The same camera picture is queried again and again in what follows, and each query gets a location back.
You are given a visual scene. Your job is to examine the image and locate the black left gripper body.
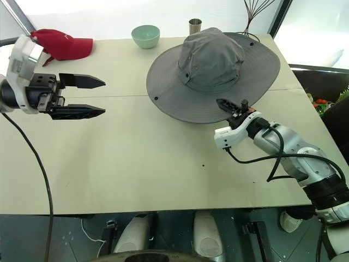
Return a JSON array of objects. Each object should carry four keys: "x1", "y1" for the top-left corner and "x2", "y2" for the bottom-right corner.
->
[{"x1": 26, "y1": 73, "x2": 67, "y2": 114}]

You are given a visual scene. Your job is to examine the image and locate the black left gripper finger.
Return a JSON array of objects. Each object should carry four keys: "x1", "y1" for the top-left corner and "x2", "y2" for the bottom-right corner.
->
[
  {"x1": 50, "y1": 103, "x2": 106, "y2": 121},
  {"x1": 58, "y1": 73, "x2": 106, "y2": 90}
]

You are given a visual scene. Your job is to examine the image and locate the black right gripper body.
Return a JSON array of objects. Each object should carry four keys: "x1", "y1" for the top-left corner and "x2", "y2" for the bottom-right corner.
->
[{"x1": 228, "y1": 100, "x2": 257, "y2": 129}]

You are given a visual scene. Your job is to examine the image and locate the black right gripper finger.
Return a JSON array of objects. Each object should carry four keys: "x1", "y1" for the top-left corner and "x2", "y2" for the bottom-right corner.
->
[{"x1": 215, "y1": 98, "x2": 243, "y2": 117}]

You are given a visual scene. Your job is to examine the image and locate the grey wide-brim bucket hat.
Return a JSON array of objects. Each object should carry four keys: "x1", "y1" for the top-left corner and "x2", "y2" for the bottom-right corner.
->
[{"x1": 146, "y1": 27, "x2": 281, "y2": 124}]

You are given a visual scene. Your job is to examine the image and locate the red baseball cap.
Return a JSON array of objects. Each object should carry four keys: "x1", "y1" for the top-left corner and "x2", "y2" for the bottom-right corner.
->
[{"x1": 29, "y1": 28, "x2": 94, "y2": 67}]

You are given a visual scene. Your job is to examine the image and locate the pale green ceramic bowl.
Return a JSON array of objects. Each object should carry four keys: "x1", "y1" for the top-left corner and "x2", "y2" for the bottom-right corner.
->
[{"x1": 131, "y1": 25, "x2": 161, "y2": 50}]

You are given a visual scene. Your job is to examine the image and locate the black storage bin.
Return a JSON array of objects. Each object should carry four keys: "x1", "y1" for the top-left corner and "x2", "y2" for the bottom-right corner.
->
[{"x1": 288, "y1": 63, "x2": 349, "y2": 117}]

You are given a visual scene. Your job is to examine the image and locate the colourful toy items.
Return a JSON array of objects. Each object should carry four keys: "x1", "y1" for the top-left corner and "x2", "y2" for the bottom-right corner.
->
[{"x1": 305, "y1": 92, "x2": 338, "y2": 113}]

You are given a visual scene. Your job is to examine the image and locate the silver metal cup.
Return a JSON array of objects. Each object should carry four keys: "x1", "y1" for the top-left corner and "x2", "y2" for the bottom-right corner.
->
[{"x1": 189, "y1": 18, "x2": 203, "y2": 36}]

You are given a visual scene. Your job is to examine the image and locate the white round robot joint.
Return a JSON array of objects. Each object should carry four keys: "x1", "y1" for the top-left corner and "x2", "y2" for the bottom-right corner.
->
[{"x1": 279, "y1": 210, "x2": 304, "y2": 233}]

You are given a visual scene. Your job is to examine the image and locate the white rounded robot leg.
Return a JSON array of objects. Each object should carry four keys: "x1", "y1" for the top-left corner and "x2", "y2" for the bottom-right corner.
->
[
  {"x1": 192, "y1": 210, "x2": 225, "y2": 259},
  {"x1": 112, "y1": 213, "x2": 151, "y2": 254}
]

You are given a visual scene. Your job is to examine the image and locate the black table clamp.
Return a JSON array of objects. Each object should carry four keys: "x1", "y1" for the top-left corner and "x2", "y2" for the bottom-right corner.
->
[{"x1": 101, "y1": 219, "x2": 118, "y2": 255}]

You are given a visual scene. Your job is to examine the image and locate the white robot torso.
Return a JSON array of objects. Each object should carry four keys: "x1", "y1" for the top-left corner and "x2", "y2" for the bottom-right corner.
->
[{"x1": 323, "y1": 223, "x2": 349, "y2": 262}]

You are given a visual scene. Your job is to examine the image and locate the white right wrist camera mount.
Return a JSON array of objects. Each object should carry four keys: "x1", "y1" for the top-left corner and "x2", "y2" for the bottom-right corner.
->
[{"x1": 214, "y1": 111, "x2": 263, "y2": 150}]

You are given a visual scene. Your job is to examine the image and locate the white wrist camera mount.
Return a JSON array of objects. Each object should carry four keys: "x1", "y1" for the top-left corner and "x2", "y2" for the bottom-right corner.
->
[
  {"x1": 214, "y1": 111, "x2": 263, "y2": 150},
  {"x1": 5, "y1": 34, "x2": 45, "y2": 114}
]

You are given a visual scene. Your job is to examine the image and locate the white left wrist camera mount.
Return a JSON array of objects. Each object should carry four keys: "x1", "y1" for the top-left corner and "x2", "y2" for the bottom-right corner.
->
[{"x1": 5, "y1": 34, "x2": 45, "y2": 114}]

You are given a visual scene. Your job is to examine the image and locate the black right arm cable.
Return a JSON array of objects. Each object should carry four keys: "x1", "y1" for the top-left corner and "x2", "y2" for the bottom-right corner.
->
[{"x1": 224, "y1": 121, "x2": 345, "y2": 183}]

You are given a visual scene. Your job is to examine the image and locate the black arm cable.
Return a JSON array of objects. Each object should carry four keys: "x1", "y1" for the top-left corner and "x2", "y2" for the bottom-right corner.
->
[
  {"x1": 224, "y1": 121, "x2": 345, "y2": 183},
  {"x1": 1, "y1": 111, "x2": 54, "y2": 262}
]

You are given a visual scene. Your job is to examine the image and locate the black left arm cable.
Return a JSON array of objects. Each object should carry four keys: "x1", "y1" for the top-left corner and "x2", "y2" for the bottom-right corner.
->
[{"x1": 1, "y1": 111, "x2": 54, "y2": 262}]

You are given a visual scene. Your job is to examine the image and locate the dark tent frame pole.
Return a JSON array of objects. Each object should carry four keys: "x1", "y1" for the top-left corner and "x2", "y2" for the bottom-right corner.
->
[
  {"x1": 268, "y1": 0, "x2": 293, "y2": 39},
  {"x1": 0, "y1": 0, "x2": 37, "y2": 47}
]

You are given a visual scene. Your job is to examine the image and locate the thin wire hat stand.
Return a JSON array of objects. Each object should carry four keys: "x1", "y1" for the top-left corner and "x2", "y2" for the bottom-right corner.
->
[{"x1": 234, "y1": 0, "x2": 276, "y2": 42}]

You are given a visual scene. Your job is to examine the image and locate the black table leg bracket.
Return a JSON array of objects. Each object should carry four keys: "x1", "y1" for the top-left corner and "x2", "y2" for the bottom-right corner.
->
[{"x1": 240, "y1": 221, "x2": 274, "y2": 262}]

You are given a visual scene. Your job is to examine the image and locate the thin white string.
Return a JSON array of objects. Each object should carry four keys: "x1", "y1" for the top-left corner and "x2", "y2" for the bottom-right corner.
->
[{"x1": 81, "y1": 217, "x2": 107, "y2": 258}]

